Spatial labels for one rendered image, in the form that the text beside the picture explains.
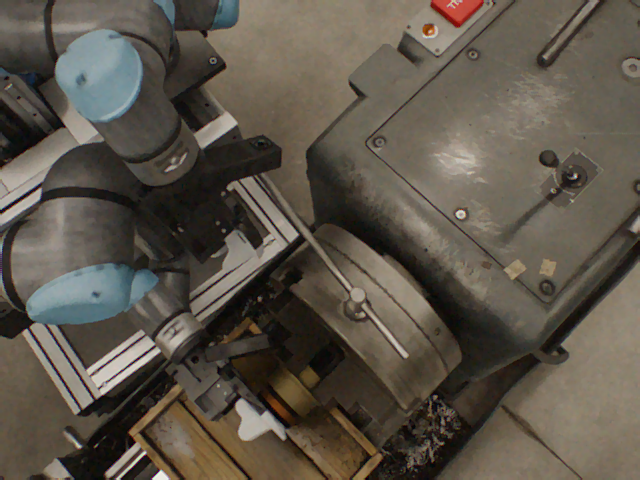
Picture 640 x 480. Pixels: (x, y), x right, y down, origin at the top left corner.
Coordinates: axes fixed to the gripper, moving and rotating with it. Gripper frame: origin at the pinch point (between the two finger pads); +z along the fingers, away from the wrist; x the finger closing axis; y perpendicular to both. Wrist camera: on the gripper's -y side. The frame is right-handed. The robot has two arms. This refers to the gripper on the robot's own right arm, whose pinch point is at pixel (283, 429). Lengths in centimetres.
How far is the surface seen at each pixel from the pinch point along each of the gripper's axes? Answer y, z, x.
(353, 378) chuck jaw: -13.1, 2.3, 3.3
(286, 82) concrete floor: -79, -97, -108
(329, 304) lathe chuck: -17.1, -6.6, 15.2
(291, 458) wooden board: 3.4, 3.1, -19.7
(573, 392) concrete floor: -67, 46, -109
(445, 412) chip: -27, 19, -52
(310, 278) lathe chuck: -18.1, -11.6, 13.3
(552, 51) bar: -67, -10, 19
